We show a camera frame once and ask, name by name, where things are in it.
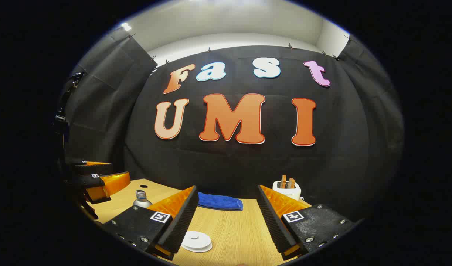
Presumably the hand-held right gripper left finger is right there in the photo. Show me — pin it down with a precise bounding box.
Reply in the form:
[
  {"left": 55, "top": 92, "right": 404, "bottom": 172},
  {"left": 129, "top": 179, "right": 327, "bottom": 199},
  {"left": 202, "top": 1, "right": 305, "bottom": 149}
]
[{"left": 100, "top": 185, "right": 200, "bottom": 261}]

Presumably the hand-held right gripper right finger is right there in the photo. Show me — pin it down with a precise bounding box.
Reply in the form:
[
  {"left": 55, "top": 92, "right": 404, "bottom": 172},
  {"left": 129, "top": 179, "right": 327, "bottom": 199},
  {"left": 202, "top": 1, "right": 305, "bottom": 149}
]
[{"left": 256, "top": 185, "right": 356, "bottom": 261}]

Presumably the silver water bottle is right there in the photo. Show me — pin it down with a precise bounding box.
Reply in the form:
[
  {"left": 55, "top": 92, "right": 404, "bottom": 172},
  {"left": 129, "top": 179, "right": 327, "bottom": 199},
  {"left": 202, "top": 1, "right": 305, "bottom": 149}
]
[{"left": 133, "top": 190, "right": 153, "bottom": 208}]

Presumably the cream toaster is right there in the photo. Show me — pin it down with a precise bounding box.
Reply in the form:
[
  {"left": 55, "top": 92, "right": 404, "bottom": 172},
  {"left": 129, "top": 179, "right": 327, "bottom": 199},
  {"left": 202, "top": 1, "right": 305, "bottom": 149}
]
[{"left": 272, "top": 180, "right": 302, "bottom": 201}]

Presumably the white saucer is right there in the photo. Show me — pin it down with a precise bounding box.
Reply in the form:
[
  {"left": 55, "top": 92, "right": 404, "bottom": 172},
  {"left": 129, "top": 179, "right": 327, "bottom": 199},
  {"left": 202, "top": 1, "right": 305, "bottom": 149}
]
[{"left": 181, "top": 244, "right": 213, "bottom": 253}]

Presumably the blue towel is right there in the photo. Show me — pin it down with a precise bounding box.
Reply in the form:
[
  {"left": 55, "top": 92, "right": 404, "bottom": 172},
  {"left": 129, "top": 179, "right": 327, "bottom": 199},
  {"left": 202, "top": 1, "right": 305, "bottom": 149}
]
[{"left": 197, "top": 192, "right": 244, "bottom": 211}]

